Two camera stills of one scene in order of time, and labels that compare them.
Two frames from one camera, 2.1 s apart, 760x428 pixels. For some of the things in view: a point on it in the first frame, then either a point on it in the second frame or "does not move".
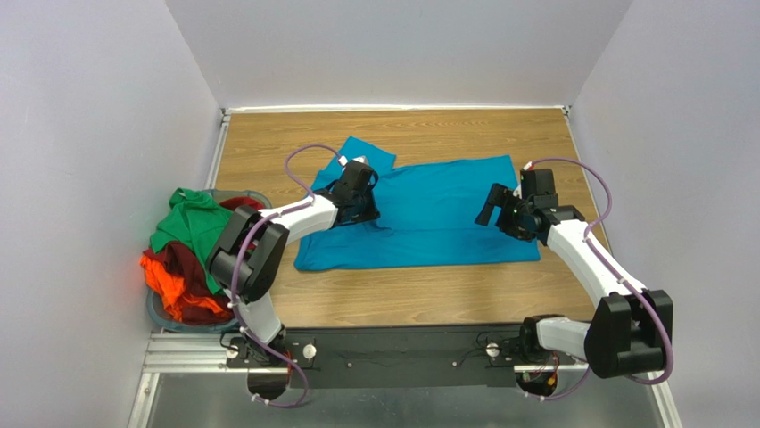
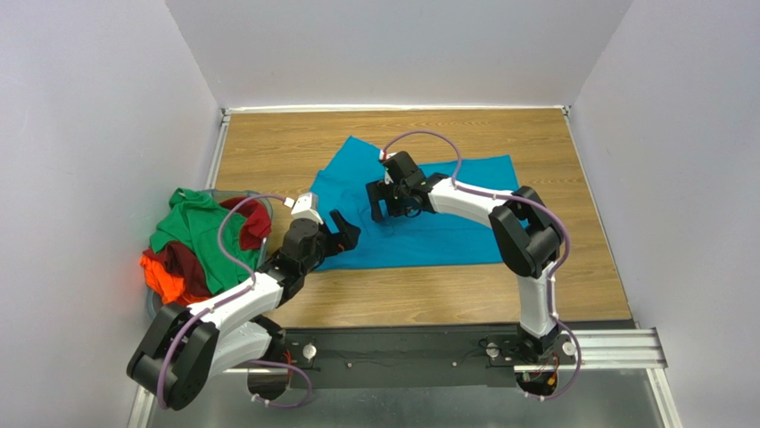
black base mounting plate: [462, 355] does not move
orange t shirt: [169, 289] does not move
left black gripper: [362, 212] to [331, 238]
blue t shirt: [427, 212] does not move
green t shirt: [194, 221] does not move
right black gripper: [503, 208] to [383, 201]
